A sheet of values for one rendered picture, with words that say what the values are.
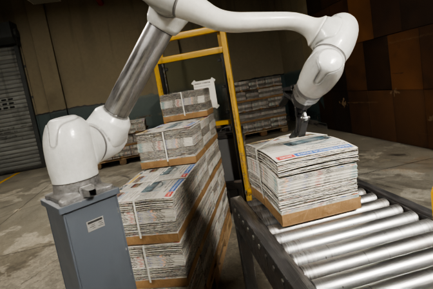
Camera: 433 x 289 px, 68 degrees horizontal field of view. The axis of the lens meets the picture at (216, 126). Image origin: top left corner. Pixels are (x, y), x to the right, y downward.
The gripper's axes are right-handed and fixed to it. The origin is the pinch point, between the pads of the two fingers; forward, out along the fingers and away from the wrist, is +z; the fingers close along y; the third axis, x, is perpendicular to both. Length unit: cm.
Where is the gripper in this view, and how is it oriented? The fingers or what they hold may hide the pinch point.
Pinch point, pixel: (287, 118)
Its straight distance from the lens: 127.5
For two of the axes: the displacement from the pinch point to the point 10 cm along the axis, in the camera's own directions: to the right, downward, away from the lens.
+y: 2.2, 9.1, -3.5
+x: 9.7, -1.7, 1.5
